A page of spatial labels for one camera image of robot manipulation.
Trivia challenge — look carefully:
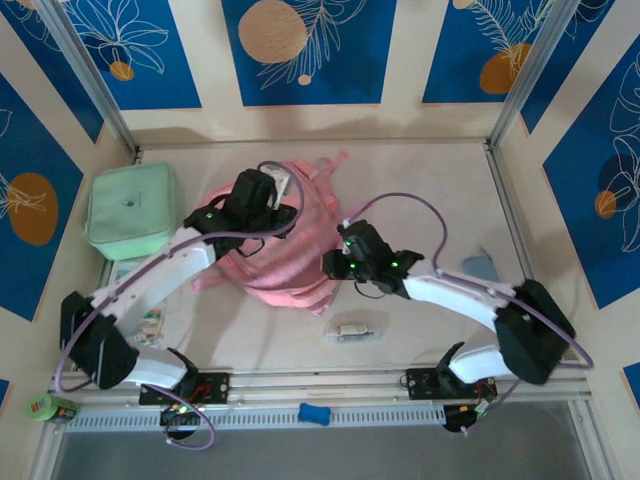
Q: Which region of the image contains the black cable mount bracket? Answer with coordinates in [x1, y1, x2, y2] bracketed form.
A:
[442, 403, 496, 436]
[159, 402, 202, 441]

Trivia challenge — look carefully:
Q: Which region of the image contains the pink school backpack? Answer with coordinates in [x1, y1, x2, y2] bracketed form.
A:
[190, 149, 349, 317]

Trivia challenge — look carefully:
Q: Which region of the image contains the aluminium frame post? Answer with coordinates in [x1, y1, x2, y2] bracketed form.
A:
[488, 0, 585, 147]
[37, 0, 141, 156]

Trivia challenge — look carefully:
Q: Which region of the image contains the clear plastic stationery pouch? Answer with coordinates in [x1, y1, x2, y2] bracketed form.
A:
[323, 310, 390, 345]

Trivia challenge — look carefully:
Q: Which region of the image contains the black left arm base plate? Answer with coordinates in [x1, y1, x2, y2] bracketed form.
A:
[138, 372, 231, 406]

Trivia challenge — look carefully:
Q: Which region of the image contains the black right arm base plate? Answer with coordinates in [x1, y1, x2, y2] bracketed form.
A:
[407, 367, 497, 401]

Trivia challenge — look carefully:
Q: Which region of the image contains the aluminium table edge rail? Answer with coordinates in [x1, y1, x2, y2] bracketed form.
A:
[47, 362, 586, 404]

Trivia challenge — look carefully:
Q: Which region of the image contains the grey slotted cable duct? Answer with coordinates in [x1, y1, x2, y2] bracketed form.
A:
[64, 404, 446, 434]

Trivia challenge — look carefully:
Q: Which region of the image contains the mint green zipped case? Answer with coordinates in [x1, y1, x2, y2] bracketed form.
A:
[85, 162, 177, 261]

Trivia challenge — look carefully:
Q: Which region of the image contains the green tape roll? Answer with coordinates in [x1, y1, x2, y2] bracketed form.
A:
[25, 392, 81, 426]

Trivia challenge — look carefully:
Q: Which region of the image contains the blue bone-shaped block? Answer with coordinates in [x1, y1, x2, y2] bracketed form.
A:
[298, 402, 331, 427]

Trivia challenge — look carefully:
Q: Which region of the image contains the light blue fabric pouch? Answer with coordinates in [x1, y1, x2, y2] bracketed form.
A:
[459, 247, 501, 284]

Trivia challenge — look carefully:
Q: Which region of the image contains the aluminium frame leg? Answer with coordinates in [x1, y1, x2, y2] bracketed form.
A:
[567, 399, 619, 480]
[27, 424, 66, 480]

